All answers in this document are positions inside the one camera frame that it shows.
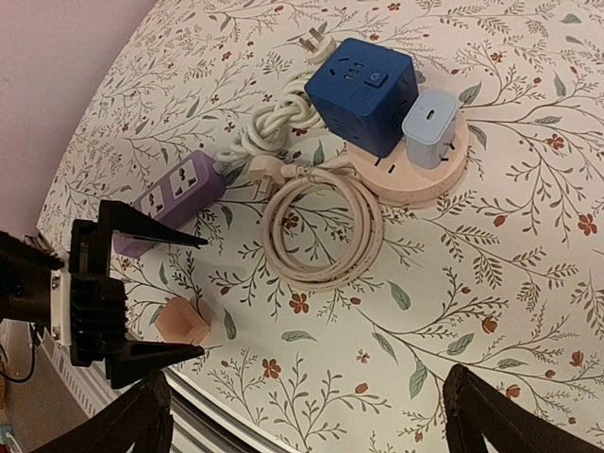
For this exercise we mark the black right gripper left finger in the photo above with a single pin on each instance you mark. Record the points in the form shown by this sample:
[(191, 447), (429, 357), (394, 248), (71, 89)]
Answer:
[(139, 420)]

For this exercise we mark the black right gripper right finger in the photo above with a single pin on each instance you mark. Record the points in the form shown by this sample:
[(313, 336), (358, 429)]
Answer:
[(478, 415)]

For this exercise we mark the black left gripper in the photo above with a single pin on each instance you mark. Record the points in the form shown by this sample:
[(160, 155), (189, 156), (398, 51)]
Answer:
[(98, 302)]

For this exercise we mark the pink plug adapter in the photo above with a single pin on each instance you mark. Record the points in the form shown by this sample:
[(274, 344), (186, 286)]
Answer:
[(179, 323)]

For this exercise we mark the purple power strip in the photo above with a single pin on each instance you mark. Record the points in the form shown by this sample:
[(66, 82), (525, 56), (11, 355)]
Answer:
[(187, 188)]

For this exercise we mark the light blue plug adapter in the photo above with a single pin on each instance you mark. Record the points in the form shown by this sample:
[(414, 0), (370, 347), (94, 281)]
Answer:
[(429, 127)]

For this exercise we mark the blue cube socket adapter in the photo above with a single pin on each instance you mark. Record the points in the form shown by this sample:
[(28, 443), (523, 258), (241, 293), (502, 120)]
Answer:
[(363, 92)]

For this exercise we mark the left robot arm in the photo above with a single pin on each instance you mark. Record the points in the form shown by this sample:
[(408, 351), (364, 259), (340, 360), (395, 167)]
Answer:
[(25, 281)]

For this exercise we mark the floral table cloth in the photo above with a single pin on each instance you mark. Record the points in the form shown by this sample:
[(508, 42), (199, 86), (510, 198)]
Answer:
[(333, 329)]

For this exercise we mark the pink round power strip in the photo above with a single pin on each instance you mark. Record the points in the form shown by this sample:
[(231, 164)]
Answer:
[(397, 181)]

